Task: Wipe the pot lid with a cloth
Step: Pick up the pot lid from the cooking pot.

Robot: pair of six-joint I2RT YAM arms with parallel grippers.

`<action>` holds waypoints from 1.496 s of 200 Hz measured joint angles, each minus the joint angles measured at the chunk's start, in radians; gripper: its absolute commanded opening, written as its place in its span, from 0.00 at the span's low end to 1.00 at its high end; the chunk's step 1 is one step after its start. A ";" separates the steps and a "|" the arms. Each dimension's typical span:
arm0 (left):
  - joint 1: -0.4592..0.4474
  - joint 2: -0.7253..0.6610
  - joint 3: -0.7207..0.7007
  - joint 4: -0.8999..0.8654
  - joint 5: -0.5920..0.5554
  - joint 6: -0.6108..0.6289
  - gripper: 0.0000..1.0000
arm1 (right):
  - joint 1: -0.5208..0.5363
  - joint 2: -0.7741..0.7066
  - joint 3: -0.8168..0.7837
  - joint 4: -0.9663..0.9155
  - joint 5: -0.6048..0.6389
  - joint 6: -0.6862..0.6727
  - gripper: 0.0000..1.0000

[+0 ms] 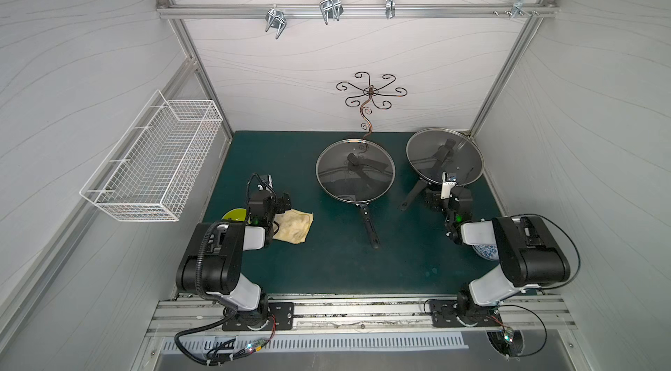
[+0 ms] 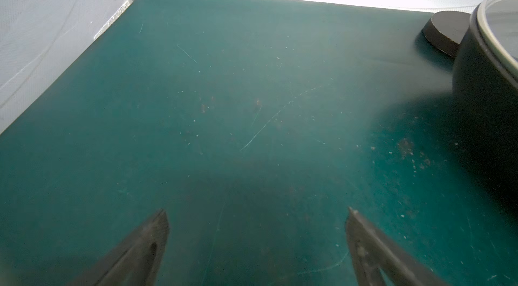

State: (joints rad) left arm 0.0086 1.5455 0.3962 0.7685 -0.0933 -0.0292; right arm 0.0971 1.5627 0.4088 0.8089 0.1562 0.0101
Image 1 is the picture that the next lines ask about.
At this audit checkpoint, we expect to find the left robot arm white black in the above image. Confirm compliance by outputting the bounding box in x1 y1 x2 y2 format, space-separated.
176 190 291 312

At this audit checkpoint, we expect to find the aluminium crossbar rail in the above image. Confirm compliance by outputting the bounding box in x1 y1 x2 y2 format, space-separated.
157 3 560 20

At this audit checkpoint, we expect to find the blue white patterned bowl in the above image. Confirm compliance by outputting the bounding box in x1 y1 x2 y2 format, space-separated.
473 245 499 262

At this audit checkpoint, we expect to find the metal hook clamp left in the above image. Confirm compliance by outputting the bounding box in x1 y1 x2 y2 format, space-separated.
265 7 288 40

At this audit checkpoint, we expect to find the copper scroll mug tree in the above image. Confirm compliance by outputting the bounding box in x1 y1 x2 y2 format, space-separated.
335 71 408 140

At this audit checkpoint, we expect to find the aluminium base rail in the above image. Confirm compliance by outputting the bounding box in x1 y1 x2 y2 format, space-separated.
146 294 578 336

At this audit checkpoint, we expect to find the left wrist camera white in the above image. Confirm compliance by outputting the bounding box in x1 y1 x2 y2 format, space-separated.
259 174 273 189

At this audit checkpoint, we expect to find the green table mat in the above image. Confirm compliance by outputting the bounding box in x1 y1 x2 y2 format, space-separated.
204 131 494 294

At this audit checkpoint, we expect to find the left frying pan black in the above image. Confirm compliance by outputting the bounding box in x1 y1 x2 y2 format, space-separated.
315 138 397 250

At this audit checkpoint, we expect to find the white wire basket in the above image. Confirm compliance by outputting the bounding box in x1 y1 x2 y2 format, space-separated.
80 91 223 222

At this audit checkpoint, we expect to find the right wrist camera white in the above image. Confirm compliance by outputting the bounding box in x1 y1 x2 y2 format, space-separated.
440 172 457 200

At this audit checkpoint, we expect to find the metal hook clamp middle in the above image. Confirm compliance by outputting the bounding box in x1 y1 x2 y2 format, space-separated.
319 0 344 25

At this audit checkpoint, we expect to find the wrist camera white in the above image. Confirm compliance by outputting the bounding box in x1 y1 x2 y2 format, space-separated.
259 174 273 189
440 172 457 200

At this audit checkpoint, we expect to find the metal hook clamp small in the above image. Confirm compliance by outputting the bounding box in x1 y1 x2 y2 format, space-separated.
385 0 396 20

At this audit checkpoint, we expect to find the metal hook clamp right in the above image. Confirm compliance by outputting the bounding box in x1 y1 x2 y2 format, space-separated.
493 0 539 20

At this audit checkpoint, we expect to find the green plastic bowl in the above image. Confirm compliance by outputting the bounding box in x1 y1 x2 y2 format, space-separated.
221 208 246 222

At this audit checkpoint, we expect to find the yellow fluffy cloth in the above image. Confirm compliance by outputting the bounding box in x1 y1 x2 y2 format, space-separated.
274 209 314 244

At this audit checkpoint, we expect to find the glass pot lid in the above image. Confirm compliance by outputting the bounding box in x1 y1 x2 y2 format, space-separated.
405 128 485 187
315 138 397 205

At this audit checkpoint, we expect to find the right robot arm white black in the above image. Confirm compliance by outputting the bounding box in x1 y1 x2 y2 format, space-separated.
425 187 571 318

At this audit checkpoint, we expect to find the right frying pan black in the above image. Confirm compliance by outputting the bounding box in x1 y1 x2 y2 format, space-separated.
397 128 485 212

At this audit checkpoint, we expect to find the frying pan black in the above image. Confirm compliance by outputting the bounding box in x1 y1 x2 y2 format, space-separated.
315 138 397 250
397 128 485 212

